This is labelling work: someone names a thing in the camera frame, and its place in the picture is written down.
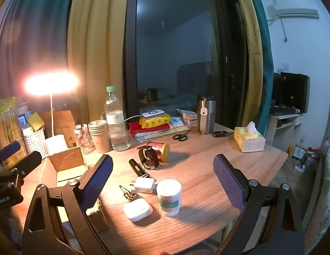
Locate black wrist watch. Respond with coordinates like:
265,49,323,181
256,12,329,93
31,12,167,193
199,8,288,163
137,146,160,170

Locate stack of brown paper cups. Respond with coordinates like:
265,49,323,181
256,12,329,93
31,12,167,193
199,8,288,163
88,120,111,154

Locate stainless steel tumbler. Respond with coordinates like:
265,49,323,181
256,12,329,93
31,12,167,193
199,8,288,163
196,95,216,135

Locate white desk lamp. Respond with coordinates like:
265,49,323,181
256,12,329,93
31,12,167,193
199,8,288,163
24,71,80,156

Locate clear plastic jar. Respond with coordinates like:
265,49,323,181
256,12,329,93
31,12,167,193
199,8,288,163
0,114,24,149

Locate patterned bedding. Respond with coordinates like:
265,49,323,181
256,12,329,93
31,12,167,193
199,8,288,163
315,141,330,245

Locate black computer monitor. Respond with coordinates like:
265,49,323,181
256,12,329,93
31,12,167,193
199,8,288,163
280,72,310,113

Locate black flashlight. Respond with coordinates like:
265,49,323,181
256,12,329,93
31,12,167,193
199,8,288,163
128,159,149,177

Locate yellow-green sponge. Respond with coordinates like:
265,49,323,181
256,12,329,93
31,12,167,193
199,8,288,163
27,112,44,132

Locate white power bank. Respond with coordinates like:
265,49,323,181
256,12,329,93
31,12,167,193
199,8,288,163
141,110,165,119

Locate white air conditioner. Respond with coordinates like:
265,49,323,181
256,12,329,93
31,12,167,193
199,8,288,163
266,7,320,26

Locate black handled scissors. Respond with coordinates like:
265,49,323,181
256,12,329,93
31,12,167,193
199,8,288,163
172,130,190,141

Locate white charger plug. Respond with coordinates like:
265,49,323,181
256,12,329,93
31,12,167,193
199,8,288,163
133,176,157,194

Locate white earbuds case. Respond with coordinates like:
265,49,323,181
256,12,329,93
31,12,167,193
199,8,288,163
123,198,153,222

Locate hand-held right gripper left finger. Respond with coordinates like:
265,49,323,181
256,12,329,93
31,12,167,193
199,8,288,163
22,154,120,255

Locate red book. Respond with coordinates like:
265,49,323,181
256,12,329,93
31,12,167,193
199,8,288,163
129,122,171,135

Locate clear plastic water bottle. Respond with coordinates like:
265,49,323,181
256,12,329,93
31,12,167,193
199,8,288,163
104,85,128,151

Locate black computer tower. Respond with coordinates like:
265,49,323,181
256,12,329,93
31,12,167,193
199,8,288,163
273,73,281,107

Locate black-framed glass door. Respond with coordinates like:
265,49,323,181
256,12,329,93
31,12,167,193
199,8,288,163
122,0,248,128

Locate brown printed lamp carton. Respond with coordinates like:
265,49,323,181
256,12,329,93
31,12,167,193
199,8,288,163
40,110,76,148

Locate clear floral printed glass cup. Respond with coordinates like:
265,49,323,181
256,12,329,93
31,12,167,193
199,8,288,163
74,123,93,155

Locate yellow tissue box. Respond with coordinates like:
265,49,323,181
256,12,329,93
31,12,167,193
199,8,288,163
233,121,266,153

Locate metal key bunch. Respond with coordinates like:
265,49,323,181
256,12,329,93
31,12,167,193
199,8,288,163
119,184,140,201

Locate teal curtain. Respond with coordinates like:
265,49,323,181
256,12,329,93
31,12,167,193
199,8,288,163
0,0,77,107
246,0,274,145

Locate white plastic basket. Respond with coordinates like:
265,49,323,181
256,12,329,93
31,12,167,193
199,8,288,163
23,129,47,158

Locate floor clutter pile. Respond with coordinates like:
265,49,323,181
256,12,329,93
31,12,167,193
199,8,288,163
287,143,320,172

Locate air conditioner cable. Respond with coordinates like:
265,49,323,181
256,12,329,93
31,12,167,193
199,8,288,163
280,18,288,43

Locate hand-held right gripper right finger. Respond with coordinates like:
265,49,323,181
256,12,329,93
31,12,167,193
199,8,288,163
213,153,305,255

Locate yellow-green plastic bag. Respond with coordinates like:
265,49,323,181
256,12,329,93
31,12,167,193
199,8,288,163
0,97,16,116

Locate yellow wipes pack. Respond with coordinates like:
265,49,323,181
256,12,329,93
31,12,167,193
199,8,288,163
139,114,172,128

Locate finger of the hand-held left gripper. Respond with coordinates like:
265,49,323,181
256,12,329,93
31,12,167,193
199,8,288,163
4,150,42,178
0,140,21,162

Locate white charging cable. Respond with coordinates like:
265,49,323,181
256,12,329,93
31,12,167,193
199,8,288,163
100,113,143,124

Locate brown cardboard box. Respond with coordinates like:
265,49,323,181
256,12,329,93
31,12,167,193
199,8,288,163
41,147,101,224

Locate yellow curtain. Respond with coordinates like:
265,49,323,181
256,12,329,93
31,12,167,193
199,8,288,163
231,0,264,139
68,0,131,128

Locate stack of papers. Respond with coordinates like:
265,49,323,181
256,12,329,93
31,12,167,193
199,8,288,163
134,127,190,141

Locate white computer desk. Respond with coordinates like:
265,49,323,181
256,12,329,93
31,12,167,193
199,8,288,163
264,106,307,145

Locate white green-label pill bottle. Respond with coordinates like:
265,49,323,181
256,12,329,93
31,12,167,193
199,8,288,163
156,179,183,217

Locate stack of small white boxes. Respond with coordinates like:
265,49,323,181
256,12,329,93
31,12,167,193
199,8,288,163
177,109,199,128

